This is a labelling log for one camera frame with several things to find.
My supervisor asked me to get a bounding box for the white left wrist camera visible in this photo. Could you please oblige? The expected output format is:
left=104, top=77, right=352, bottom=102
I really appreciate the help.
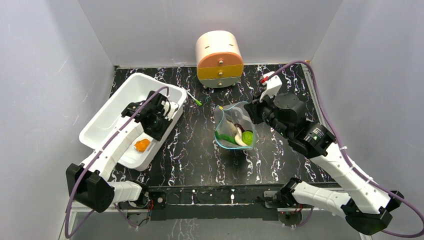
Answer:
left=162, top=100, right=180, bottom=120

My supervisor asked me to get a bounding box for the green toy chili pepper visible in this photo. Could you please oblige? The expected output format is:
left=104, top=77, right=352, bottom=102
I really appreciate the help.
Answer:
left=214, top=130, right=237, bottom=145

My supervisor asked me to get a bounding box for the clear zip top bag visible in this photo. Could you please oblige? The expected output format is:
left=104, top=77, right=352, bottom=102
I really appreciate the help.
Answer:
left=213, top=101, right=257, bottom=150

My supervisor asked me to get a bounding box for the round orange drawer cabinet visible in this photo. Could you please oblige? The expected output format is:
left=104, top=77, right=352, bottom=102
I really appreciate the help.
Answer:
left=195, top=30, right=244, bottom=89

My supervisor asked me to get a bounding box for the green white pen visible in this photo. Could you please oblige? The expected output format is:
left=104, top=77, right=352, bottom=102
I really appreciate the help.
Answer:
left=187, top=92, right=203, bottom=106

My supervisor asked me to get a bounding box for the green toy apple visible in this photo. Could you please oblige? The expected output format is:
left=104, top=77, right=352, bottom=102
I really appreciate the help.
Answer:
left=241, top=130, right=254, bottom=146

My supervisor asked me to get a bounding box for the white plastic bin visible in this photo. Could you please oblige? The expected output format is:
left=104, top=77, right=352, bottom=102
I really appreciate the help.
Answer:
left=79, top=73, right=188, bottom=175

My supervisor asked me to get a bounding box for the cream toy garlic piece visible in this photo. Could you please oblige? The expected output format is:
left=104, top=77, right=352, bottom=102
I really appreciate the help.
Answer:
left=234, top=127, right=248, bottom=147

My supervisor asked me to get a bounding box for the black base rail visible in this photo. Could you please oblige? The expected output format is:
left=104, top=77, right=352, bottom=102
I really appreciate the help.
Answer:
left=118, top=184, right=311, bottom=228

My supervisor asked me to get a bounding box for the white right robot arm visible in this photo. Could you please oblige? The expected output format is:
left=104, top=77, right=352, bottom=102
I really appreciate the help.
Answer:
left=244, top=93, right=400, bottom=235

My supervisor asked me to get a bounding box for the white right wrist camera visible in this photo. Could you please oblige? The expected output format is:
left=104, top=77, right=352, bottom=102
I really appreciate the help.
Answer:
left=259, top=71, right=282, bottom=103

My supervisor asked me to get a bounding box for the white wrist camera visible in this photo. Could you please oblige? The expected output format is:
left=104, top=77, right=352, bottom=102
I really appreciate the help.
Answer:
left=259, top=71, right=282, bottom=103
left=162, top=100, right=180, bottom=120

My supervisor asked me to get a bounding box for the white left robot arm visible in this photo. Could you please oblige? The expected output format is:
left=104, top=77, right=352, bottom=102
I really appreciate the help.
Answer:
left=65, top=91, right=180, bottom=213

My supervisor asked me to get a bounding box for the grey toy fish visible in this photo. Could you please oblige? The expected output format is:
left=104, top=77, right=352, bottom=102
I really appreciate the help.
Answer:
left=228, top=122, right=238, bottom=137

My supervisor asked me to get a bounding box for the orange toy food piece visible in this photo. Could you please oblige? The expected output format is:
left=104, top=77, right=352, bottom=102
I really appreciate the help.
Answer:
left=134, top=138, right=151, bottom=153

